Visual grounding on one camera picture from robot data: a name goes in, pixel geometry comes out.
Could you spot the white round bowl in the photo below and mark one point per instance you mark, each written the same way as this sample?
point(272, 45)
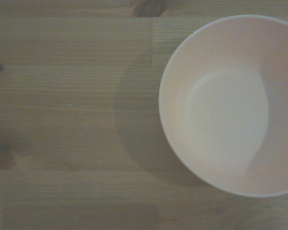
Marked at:
point(228, 107)

